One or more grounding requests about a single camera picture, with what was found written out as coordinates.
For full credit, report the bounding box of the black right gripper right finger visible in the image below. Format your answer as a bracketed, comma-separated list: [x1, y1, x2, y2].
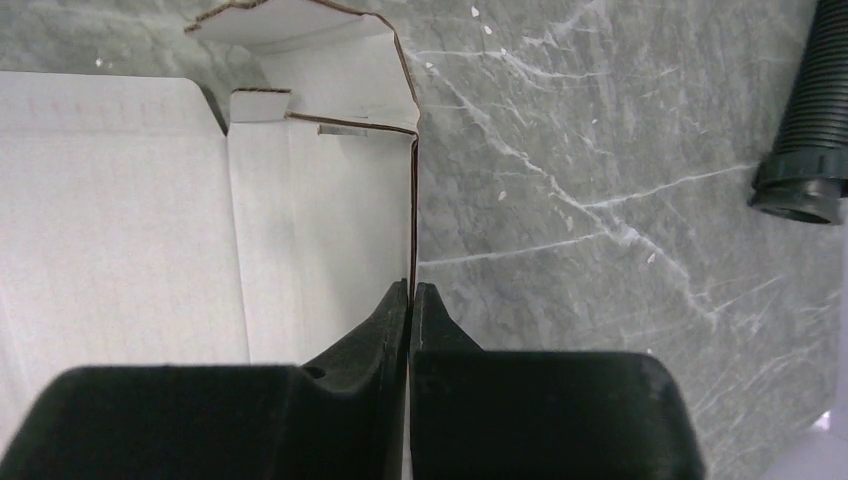
[409, 283, 706, 479]

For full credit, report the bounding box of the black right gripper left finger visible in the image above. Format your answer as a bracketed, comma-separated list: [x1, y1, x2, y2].
[1, 281, 408, 479]

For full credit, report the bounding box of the white cardboard box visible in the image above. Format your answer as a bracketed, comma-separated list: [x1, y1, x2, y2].
[1, 1, 420, 445]

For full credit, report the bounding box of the black corrugated hose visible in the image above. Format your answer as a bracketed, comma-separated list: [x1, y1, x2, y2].
[747, 0, 848, 227]

